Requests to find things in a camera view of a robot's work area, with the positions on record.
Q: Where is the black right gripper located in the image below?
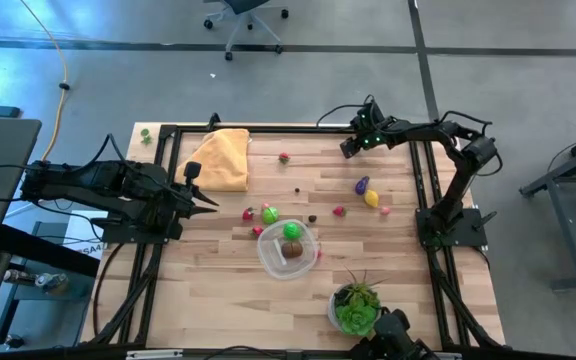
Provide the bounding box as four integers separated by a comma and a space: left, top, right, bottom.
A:
340, 122, 395, 160

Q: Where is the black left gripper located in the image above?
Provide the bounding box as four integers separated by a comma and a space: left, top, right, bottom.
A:
160, 184, 219, 224

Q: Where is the clear plastic tupperware container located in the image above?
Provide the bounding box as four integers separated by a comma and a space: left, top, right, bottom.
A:
256, 218, 319, 280

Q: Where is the green pear toy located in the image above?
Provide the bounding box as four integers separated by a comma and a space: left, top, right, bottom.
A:
282, 222, 303, 242

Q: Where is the brown kiwi toy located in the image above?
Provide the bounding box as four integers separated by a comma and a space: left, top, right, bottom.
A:
280, 241, 305, 260

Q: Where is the yellow folded cloth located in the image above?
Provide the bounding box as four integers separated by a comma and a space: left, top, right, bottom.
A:
175, 128, 252, 193

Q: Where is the white paper sign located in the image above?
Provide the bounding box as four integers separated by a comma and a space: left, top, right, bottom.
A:
62, 209, 114, 261

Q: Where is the white faceted plant pot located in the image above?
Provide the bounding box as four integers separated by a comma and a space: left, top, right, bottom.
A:
327, 283, 384, 337

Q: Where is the green succulent plant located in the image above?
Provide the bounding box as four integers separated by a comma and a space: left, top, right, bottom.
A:
334, 267, 388, 337

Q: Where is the office chair base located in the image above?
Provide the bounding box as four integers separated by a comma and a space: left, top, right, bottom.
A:
202, 0, 290, 62

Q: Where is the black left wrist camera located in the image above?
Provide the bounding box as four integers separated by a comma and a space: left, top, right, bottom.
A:
182, 160, 203, 189

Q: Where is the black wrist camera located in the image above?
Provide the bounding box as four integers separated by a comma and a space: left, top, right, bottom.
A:
356, 101, 385, 126
182, 160, 203, 189

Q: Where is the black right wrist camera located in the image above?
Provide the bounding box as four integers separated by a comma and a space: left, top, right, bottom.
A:
356, 101, 385, 126

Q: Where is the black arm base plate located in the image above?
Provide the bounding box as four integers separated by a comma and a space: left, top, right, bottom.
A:
98, 217, 185, 245
415, 207, 490, 249

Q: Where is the black aluminium table frame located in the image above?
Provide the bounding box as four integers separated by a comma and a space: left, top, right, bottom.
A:
81, 113, 509, 351

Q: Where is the black camera device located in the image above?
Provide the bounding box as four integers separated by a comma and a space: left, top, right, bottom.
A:
362, 308, 422, 360

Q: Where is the yellow cable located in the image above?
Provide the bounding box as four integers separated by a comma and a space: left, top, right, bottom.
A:
17, 0, 71, 164

